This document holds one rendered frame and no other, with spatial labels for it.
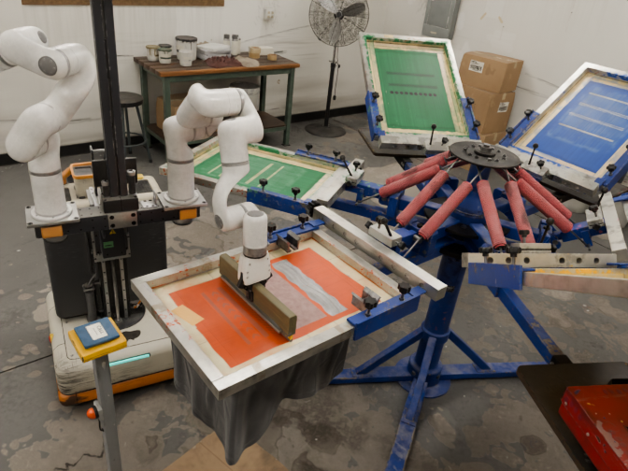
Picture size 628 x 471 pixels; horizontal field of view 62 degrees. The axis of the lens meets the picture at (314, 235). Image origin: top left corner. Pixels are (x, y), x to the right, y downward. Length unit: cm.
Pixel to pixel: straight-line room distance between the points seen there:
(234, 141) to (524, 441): 208
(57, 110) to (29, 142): 12
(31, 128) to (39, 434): 151
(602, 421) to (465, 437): 141
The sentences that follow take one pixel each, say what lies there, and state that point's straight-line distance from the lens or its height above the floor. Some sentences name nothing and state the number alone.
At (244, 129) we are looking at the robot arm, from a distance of 160.
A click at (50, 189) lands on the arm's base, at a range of 190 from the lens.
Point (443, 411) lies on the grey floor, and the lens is 292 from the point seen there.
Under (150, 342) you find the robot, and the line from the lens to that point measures 268.
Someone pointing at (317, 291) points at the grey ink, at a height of 96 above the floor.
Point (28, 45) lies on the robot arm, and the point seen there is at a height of 171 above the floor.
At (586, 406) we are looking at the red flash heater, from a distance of 152.
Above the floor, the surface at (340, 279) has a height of 95.
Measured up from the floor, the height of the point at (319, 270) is 95.
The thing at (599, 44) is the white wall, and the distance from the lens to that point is 573.
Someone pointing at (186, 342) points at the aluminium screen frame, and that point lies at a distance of 159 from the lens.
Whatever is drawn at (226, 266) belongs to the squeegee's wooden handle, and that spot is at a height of 103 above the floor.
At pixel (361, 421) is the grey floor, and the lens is 275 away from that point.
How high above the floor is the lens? 205
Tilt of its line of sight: 30 degrees down
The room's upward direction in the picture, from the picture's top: 7 degrees clockwise
